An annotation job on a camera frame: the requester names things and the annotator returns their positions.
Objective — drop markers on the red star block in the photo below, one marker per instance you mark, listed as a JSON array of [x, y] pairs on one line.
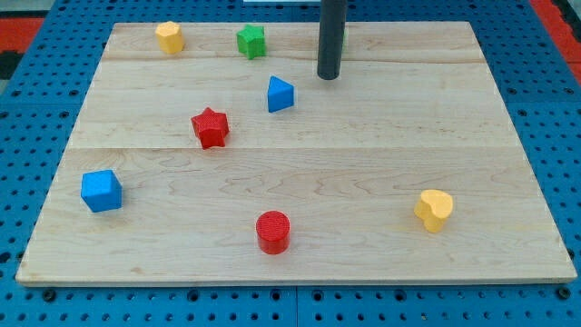
[[211, 128]]

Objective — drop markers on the light wooden board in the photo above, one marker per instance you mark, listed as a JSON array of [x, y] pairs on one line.
[[415, 107]]

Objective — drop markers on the blue cube block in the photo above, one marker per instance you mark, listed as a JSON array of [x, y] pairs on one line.
[[101, 191]]

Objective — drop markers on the yellow hexagon block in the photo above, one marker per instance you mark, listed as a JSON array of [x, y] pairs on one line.
[[169, 36]]

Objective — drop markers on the red cylinder block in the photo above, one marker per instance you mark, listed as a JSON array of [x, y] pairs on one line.
[[273, 230]]

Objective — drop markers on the blue triangle block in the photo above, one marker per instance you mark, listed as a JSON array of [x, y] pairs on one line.
[[280, 94]]

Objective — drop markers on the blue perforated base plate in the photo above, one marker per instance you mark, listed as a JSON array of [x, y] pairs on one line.
[[49, 53]]

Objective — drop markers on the green star block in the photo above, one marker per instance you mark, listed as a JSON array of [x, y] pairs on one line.
[[251, 41]]

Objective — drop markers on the yellow heart block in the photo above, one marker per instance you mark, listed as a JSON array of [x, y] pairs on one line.
[[434, 208]]

